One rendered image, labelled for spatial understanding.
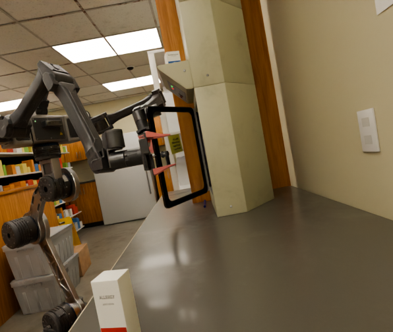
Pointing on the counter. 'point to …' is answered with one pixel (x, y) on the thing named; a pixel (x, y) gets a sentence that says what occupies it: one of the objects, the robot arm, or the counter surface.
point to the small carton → (172, 56)
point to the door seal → (160, 155)
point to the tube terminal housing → (226, 105)
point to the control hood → (179, 78)
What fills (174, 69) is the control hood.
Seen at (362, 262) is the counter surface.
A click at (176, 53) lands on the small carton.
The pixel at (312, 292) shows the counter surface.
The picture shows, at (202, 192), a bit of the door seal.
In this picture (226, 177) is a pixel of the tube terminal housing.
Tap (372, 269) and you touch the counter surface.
